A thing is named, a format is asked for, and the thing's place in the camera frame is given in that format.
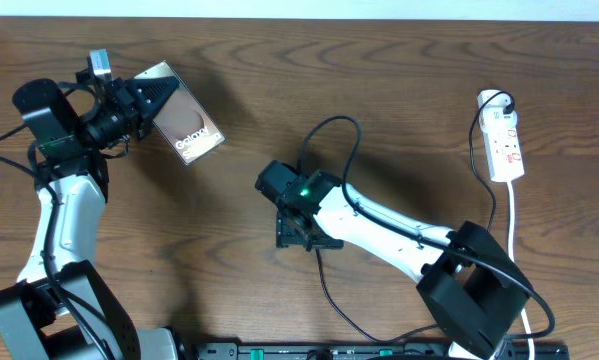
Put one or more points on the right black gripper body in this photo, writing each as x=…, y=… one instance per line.
x=290, y=236

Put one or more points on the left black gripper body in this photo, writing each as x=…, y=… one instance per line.
x=114, y=118

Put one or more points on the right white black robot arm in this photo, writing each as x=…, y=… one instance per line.
x=466, y=279

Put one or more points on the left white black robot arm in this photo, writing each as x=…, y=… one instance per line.
x=60, y=307

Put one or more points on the white power strip red switches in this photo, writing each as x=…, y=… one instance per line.
x=498, y=123

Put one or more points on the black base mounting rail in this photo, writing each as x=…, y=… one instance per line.
x=232, y=351

